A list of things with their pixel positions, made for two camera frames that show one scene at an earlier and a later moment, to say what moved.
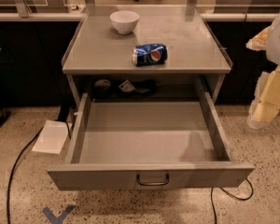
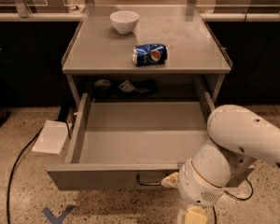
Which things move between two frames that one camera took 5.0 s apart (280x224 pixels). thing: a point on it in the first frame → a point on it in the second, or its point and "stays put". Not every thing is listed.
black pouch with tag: [143, 88] stays put
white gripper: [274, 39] → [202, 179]
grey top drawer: [146, 144] stays put
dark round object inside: [102, 88] stays put
